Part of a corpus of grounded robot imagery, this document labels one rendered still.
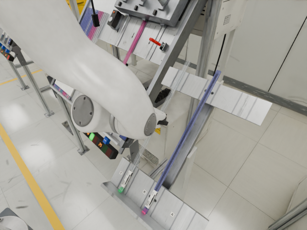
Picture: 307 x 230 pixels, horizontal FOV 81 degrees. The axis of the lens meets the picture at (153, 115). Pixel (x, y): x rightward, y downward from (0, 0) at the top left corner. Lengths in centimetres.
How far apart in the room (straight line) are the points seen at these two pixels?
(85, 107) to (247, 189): 145
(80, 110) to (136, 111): 12
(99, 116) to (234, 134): 172
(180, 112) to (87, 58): 86
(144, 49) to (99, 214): 112
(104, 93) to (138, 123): 8
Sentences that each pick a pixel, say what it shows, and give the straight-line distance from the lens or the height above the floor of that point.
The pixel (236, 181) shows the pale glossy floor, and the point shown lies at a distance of 165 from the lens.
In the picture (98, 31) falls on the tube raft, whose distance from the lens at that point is 109.
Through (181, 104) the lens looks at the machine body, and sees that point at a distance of 116.
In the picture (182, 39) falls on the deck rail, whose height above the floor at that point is 108.
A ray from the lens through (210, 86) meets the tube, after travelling 60.
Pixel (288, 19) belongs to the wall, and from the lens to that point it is 230.
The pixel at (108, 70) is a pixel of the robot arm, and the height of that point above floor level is 121.
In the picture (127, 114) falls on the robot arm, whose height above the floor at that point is 115.
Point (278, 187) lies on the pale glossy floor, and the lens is 177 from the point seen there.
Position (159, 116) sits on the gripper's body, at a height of 100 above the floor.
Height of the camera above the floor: 134
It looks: 42 degrees down
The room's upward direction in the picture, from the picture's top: straight up
